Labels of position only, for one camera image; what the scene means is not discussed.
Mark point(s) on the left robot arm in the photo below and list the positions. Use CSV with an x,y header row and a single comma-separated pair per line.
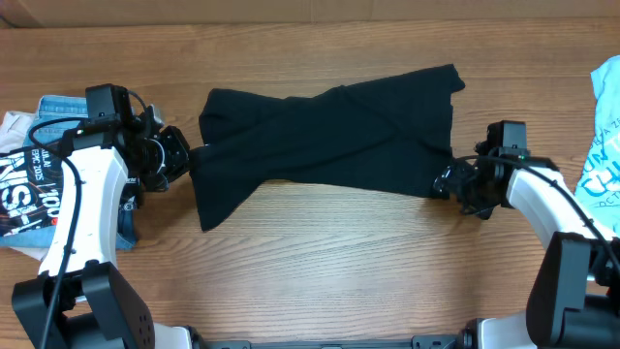
x,y
79,298

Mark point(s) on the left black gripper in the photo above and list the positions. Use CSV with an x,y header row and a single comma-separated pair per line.
x,y
171,136

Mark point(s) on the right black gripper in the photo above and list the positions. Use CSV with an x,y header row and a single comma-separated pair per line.
x,y
450,178

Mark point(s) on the light blue printed t-shirt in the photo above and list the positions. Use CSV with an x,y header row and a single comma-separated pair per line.
x,y
598,187

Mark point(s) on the blue denim jeans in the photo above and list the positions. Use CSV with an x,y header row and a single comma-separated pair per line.
x,y
57,107

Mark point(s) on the black printed sports jersey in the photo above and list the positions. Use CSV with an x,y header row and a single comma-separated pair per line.
x,y
33,187

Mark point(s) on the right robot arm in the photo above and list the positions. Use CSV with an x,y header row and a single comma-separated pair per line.
x,y
574,301

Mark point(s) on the black t-shirt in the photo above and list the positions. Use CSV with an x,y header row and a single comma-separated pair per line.
x,y
390,135

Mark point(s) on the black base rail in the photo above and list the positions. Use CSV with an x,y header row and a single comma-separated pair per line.
x,y
329,345

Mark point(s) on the beige folded garment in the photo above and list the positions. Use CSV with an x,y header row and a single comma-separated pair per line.
x,y
12,128

